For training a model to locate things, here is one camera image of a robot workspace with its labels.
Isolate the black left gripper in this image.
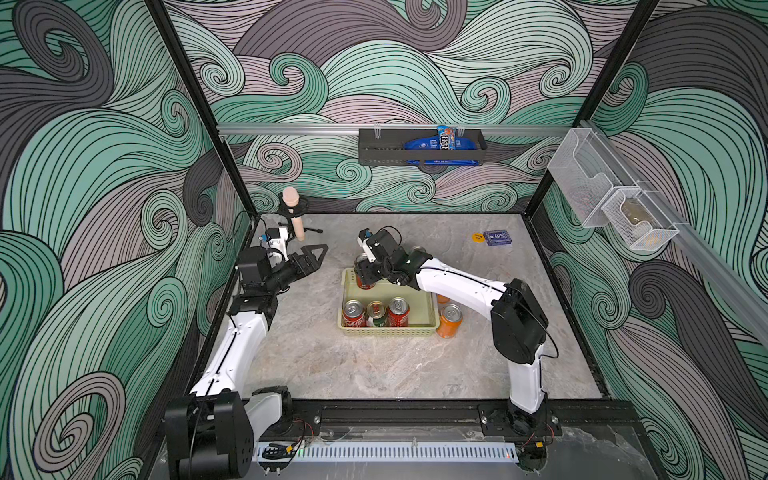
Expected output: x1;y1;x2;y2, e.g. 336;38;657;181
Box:
263;246;325;296

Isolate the red cola can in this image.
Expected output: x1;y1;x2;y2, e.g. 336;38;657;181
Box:
354;254;376;290
387;297;410;328
342;299;367;328

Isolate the green gold-top tea can front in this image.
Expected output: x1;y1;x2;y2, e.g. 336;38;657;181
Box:
366;300;388;328

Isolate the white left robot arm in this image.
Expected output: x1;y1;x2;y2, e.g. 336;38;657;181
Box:
164;244;328;479

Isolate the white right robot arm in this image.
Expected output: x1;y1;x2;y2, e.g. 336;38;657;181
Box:
354;252;548;415

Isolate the light green plastic basket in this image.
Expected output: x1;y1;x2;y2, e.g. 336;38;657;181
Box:
337;268;440;337

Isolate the black tripod microphone stand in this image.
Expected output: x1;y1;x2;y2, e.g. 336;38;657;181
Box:
277;197;324;244

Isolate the beige foam microphone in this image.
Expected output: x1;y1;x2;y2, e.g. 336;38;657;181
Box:
282;187;306;242

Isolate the blue playing card box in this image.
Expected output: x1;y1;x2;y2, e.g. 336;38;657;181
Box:
483;230;512;246

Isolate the blue snack bag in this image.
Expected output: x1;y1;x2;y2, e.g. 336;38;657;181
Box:
403;136;479;166

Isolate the small candy packet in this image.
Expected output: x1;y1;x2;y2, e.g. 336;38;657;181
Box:
437;126;456;150

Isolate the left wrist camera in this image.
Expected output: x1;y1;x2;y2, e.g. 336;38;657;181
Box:
236;225;289;288

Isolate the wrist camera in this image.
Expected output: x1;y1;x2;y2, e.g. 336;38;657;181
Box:
357;228;400;263
236;225;289;288

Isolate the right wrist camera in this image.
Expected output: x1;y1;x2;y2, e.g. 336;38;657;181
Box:
357;228;400;263

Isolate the black wall shelf basket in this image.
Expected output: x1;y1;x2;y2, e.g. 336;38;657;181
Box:
358;128;488;166

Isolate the aluminium rail back wall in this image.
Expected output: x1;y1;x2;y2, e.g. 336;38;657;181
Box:
217;122;570;137

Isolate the aluminium rail wall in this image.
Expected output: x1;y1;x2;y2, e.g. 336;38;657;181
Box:
217;122;570;137
579;120;767;347

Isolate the white slotted cable duct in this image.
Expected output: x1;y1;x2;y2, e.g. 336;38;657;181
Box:
254;441;519;464

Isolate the clear plastic wall bin large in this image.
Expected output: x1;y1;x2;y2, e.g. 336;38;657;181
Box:
548;128;622;228

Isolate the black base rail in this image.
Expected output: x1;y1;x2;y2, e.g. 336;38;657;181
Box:
263;398;565;438

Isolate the black corner frame post right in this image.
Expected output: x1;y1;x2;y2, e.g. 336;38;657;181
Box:
523;0;660;216

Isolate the black corner frame post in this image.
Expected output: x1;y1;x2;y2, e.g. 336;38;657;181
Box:
145;0;259;222
523;0;660;216

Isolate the clear plastic wall bin small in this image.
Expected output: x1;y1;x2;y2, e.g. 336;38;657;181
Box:
601;187;679;252

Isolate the black corner frame post left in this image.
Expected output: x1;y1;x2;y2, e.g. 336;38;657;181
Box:
145;0;259;222

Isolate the aluminium rail right wall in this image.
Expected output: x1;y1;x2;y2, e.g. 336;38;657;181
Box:
579;120;767;347

